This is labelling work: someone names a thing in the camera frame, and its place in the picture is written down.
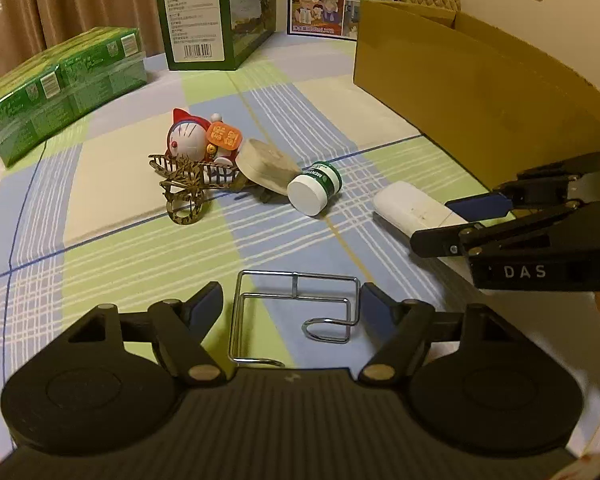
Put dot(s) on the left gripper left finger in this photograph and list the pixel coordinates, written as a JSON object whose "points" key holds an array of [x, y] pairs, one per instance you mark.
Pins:
{"points": [[178, 329]]}

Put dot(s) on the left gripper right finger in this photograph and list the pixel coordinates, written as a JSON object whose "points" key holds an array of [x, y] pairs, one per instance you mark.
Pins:
{"points": [[399, 330]]}

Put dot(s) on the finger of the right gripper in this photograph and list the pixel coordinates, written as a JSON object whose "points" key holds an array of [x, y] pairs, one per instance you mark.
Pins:
{"points": [[481, 207], [448, 241]]}

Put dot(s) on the white rounded case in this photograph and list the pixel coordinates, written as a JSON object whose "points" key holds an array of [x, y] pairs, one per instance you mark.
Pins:
{"points": [[409, 209]]}

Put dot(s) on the chrome wire holder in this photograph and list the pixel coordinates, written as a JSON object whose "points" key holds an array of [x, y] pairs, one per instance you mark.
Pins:
{"points": [[315, 314]]}

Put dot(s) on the green white pill bottle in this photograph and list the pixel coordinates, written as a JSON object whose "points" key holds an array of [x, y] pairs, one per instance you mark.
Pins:
{"points": [[311, 191]]}

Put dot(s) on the red Doraemon figurine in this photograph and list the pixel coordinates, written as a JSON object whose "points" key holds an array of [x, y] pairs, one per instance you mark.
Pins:
{"points": [[202, 140]]}

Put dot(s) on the open cardboard box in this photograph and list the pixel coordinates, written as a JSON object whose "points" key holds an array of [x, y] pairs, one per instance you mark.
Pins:
{"points": [[492, 101]]}

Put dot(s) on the green shrink-wrapped carton pack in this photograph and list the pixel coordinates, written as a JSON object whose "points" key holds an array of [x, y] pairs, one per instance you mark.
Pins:
{"points": [[60, 85]]}

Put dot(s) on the green white milk box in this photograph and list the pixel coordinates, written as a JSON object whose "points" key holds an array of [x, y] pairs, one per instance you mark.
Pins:
{"points": [[214, 34]]}

